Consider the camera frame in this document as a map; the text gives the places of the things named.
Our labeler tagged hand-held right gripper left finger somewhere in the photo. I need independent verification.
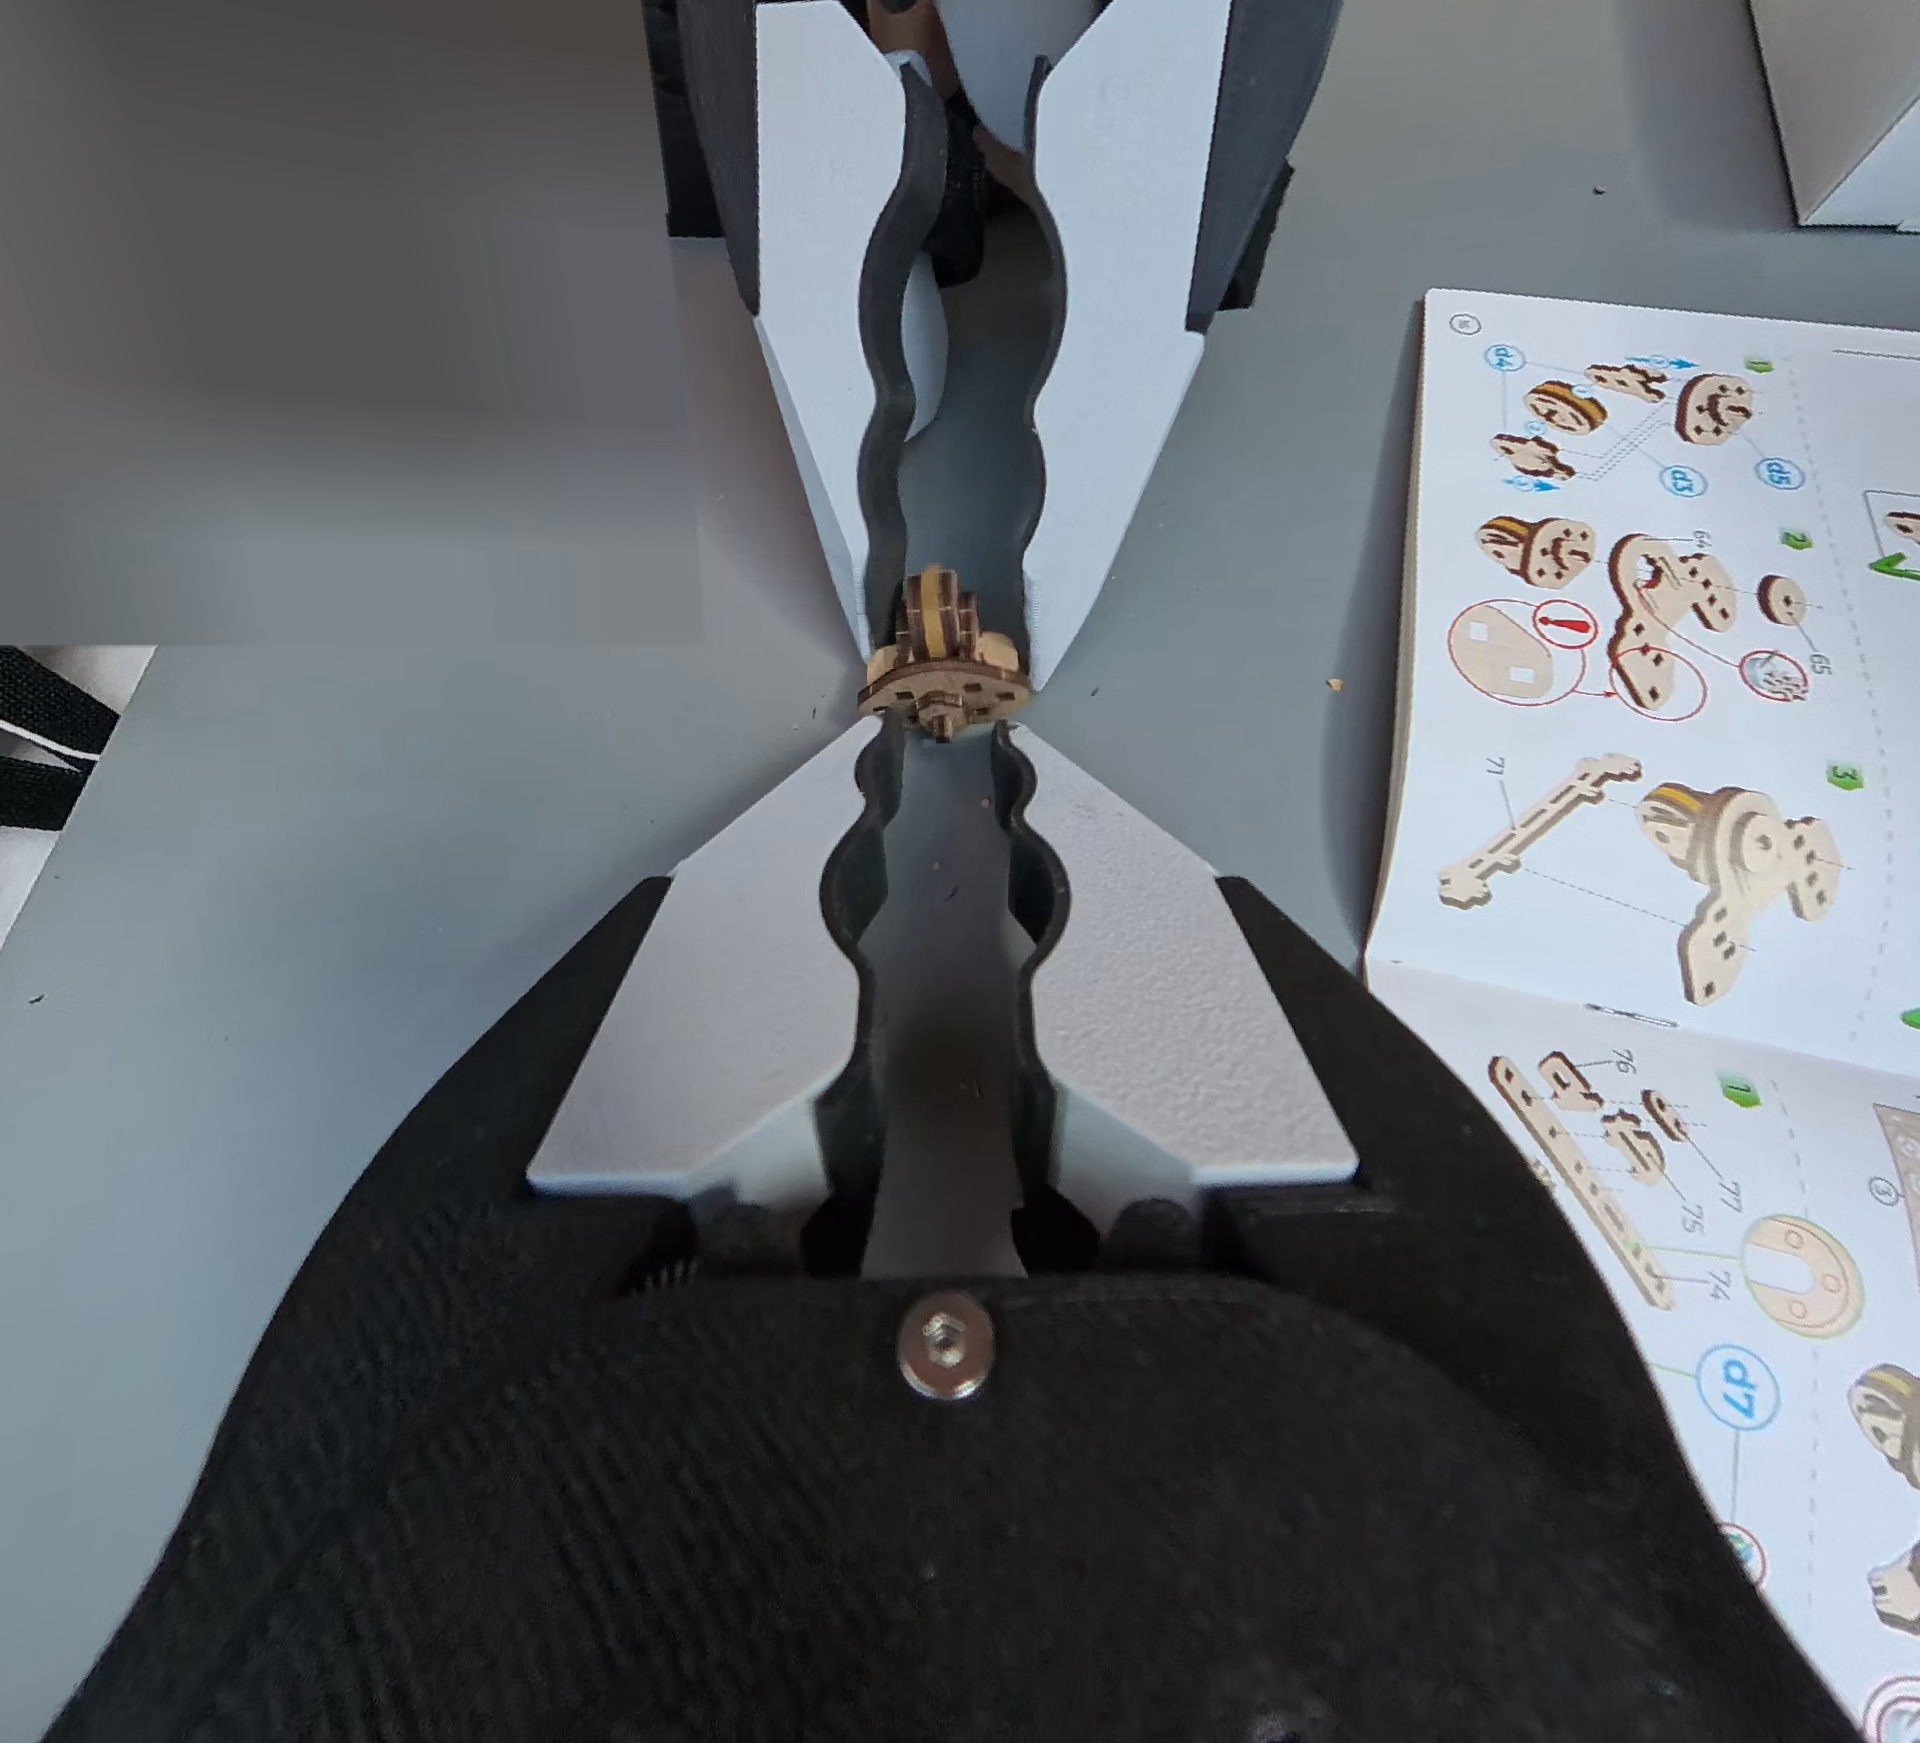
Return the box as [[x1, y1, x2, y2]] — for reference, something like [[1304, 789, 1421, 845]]
[[523, 725, 917, 1277]]

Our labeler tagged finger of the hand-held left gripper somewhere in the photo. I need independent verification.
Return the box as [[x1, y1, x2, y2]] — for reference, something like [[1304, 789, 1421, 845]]
[[1021, 0, 1238, 689], [753, 0, 950, 648]]

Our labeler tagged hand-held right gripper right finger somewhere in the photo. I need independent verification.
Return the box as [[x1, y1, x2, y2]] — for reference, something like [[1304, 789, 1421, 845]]
[[980, 725, 1363, 1271]]

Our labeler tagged small wooden puzzle assembly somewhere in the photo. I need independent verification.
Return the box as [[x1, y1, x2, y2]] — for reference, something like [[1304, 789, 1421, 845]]
[[855, 563, 1037, 739]]

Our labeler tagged grey desk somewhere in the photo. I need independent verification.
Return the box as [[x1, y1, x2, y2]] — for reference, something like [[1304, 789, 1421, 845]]
[[0, 0, 1920, 1743]]

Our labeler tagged puzzle instruction booklet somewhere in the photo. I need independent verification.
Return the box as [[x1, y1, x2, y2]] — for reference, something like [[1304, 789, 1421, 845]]
[[1369, 286, 1920, 1743]]

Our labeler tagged white box of rubber rings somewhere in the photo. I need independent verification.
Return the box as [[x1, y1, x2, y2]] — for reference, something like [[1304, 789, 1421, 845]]
[[1709, 0, 1920, 235]]

